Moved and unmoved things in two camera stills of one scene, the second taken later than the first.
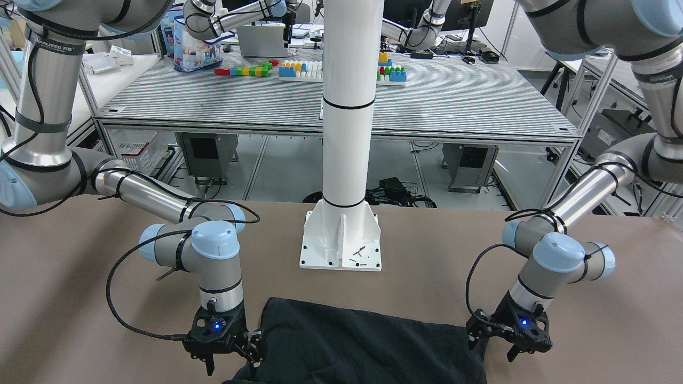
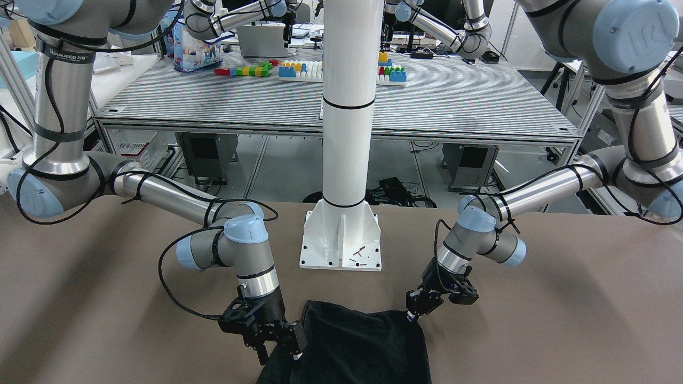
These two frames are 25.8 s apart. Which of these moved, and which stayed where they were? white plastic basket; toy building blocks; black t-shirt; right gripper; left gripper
Moved: left gripper; black t-shirt; right gripper
Stayed: white plastic basket; toy building blocks
